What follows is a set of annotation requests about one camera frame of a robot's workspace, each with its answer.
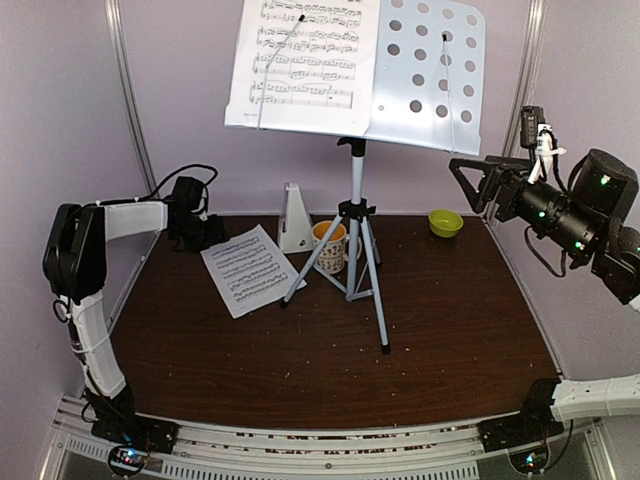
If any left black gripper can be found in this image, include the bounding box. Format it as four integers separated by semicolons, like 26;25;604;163
174;213;230;253

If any sheet music page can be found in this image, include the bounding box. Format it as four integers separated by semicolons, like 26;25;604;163
224;0;381;137
201;225;298;319

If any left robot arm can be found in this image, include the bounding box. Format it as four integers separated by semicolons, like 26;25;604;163
43;195;228;452

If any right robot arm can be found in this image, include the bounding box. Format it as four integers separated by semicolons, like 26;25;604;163
449;149;639;451

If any green bowl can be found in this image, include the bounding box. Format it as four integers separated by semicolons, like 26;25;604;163
428;209;464;239

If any white metronome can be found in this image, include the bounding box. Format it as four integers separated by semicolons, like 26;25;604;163
277;182;313;254

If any yellow patterned mug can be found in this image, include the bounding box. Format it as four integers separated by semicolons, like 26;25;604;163
311;220;350;275

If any white tripod stand pole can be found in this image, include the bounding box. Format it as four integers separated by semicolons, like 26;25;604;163
279;137;391;355

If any white perforated music stand desk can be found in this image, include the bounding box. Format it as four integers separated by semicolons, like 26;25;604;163
361;1;486;155

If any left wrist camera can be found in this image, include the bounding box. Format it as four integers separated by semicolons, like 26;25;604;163
168;176;208;219

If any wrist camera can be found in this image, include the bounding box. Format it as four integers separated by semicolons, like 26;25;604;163
520;105;567;191
168;176;208;219

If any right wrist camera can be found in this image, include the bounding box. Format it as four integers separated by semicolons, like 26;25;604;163
520;105;567;191

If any right wire page holder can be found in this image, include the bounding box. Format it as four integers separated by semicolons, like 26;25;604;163
441;32;456;154

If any wire page holder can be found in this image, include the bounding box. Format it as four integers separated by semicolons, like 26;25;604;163
257;13;306;130
441;32;456;154

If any left wire page holder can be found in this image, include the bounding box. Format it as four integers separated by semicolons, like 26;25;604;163
257;13;306;130

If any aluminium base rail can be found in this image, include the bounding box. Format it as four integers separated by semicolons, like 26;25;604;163
49;394;611;480

